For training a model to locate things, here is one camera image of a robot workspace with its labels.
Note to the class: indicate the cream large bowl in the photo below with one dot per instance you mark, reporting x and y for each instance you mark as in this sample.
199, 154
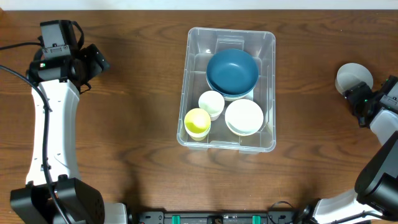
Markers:
228, 98

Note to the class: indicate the cream cup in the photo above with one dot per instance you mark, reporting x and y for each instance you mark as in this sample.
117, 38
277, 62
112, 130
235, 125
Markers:
212, 102

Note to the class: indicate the pink cup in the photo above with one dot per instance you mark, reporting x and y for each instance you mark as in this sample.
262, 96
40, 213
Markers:
215, 116

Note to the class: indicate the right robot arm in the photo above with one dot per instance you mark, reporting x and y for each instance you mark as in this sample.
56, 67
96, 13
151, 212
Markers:
374, 196

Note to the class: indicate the yellow cup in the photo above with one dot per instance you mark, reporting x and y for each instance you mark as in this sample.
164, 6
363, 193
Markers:
197, 117
197, 138

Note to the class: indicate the clear plastic storage container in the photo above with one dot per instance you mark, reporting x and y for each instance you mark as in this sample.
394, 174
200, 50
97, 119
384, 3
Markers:
202, 44

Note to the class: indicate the yellow small bowl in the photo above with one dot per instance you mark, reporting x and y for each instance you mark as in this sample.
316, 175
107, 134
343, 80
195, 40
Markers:
243, 133

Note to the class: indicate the light blue cup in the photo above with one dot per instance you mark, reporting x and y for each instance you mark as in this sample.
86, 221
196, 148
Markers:
197, 132

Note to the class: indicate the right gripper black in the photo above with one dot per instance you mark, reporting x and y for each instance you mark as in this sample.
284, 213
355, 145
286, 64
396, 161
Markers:
354, 90

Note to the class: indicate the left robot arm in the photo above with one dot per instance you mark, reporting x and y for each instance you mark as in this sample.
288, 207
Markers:
59, 73

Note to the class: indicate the grey small bowl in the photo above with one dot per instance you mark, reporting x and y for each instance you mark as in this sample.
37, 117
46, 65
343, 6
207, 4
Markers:
351, 74

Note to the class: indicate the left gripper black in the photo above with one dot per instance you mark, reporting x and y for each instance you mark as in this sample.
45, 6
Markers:
97, 59

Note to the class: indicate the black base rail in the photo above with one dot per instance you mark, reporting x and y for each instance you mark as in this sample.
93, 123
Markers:
272, 217

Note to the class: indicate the blue bowl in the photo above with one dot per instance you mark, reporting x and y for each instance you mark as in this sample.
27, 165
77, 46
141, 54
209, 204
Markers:
228, 95
232, 71

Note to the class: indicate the white small bowl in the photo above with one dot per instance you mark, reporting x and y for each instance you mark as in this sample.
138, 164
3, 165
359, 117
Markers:
244, 115

